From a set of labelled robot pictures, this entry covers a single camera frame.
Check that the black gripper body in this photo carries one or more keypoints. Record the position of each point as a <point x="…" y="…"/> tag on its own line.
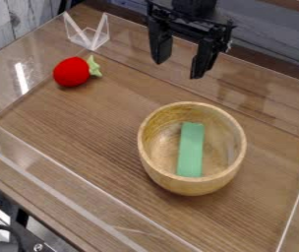
<point x="190" y="18"/>

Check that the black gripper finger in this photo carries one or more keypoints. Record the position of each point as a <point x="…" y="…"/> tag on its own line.
<point x="160" y="41"/>
<point x="204" y="57"/>

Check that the red plush strawberry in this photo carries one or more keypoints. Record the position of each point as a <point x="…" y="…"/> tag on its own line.
<point x="73" y="71"/>

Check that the green rectangular block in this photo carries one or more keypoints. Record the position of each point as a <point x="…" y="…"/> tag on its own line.
<point x="190" y="150"/>

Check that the light wooden bowl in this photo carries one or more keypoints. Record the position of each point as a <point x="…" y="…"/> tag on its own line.
<point x="224" y="147"/>

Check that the clear acrylic corner bracket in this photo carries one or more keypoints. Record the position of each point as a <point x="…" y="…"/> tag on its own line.
<point x="89" y="38"/>

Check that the clear acrylic tray wall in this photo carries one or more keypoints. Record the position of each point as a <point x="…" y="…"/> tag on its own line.
<point x="95" y="220"/>

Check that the black metal table frame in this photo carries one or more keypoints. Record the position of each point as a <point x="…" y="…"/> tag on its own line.
<point x="32" y="243"/>

